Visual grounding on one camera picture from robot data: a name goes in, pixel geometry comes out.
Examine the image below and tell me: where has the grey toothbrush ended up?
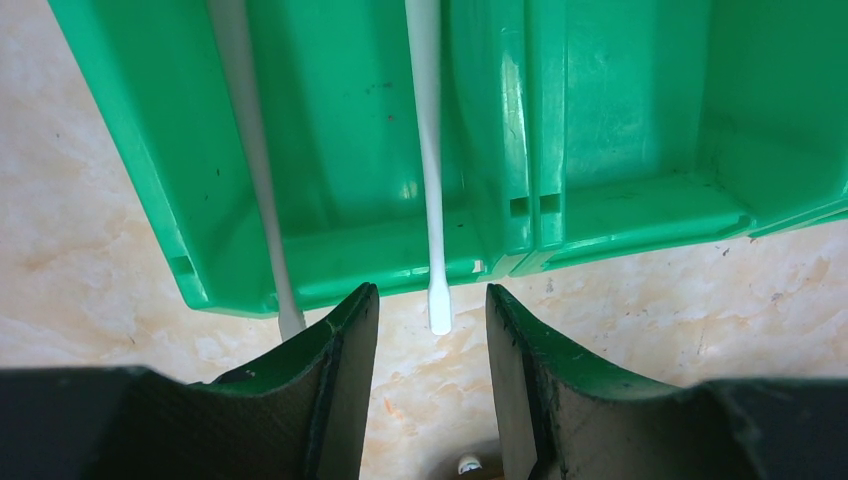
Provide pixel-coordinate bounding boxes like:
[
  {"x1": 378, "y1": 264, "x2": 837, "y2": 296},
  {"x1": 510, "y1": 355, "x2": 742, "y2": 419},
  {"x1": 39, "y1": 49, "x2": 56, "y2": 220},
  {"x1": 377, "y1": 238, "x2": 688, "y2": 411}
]
[{"x1": 207, "y1": 1, "x2": 306, "y2": 341}]

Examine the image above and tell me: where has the brown oval wooden tray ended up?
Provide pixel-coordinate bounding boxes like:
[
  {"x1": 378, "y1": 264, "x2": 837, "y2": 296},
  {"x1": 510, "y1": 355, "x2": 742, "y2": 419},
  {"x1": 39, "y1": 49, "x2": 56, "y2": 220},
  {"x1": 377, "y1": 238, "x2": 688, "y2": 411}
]
[{"x1": 423, "y1": 439, "x2": 505, "y2": 480}]

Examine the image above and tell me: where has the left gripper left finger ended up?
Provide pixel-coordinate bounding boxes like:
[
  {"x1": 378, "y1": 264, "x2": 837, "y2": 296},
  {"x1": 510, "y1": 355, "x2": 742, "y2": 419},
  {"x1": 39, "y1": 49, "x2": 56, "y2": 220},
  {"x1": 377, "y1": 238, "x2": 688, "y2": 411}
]
[{"x1": 1, "y1": 283, "x2": 380, "y2": 479}]

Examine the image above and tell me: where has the green divided plastic bin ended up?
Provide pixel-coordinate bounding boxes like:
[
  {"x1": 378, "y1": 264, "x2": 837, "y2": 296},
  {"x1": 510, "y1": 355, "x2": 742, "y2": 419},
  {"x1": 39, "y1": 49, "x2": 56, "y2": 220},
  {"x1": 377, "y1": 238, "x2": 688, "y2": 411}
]
[{"x1": 51, "y1": 1, "x2": 847, "y2": 318}]

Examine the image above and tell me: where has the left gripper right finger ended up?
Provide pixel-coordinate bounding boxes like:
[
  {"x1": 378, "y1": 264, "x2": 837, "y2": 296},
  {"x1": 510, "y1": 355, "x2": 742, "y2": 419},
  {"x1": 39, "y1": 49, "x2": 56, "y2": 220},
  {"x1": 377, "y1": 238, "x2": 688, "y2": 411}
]
[{"x1": 486, "y1": 284, "x2": 847, "y2": 479}]

